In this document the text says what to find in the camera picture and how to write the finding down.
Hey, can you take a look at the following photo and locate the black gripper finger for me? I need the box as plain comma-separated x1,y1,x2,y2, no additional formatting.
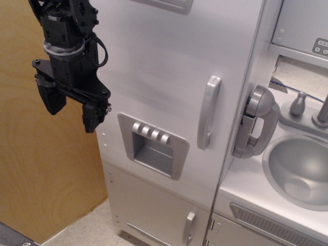
36,76,67,115
82,102,105,133

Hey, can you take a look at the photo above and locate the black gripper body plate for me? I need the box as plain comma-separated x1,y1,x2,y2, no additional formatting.
32,52,111,115

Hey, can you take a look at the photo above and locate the white toy fridge door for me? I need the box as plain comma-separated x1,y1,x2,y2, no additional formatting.
92,1,264,210

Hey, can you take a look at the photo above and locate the silver fridge door handle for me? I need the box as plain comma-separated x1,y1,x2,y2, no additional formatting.
197,76,221,150

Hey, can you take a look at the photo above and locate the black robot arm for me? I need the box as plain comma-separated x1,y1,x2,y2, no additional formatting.
29,1,111,133

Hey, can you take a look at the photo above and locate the plywood board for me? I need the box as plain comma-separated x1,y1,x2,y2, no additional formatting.
1,1,107,243

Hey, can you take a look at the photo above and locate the silver ice dispenser panel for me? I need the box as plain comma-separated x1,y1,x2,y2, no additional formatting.
117,113,190,180

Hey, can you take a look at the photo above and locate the white lower freezer door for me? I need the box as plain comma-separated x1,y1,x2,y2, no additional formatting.
103,163,210,245

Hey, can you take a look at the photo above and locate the black equipment base corner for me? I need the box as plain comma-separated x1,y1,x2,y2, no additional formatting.
1,222,39,246

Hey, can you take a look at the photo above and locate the grey toy telephone handset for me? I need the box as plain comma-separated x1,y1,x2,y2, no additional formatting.
233,85,280,159

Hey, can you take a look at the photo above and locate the grey toy faucet set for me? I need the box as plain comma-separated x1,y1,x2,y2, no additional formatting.
279,91,327,139

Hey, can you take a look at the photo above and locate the silver toy sink basin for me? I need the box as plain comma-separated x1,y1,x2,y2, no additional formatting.
262,135,327,212

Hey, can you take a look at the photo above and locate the toy microwave with keypad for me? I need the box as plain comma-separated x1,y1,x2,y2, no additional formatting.
270,1,327,68

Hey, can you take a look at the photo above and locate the grey oven vent panel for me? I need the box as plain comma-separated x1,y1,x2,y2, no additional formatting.
229,203,327,245

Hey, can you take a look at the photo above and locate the blue cable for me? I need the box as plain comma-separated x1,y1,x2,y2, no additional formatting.
269,79,326,103

